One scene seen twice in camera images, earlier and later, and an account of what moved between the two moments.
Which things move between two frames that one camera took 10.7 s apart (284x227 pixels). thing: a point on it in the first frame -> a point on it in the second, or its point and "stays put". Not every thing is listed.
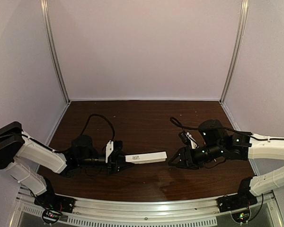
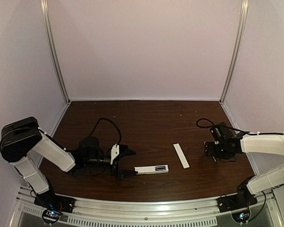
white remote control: x=145 y=158 -> x=149 y=170
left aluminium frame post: x=45 y=7 stays put
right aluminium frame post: x=238 y=53 stays put
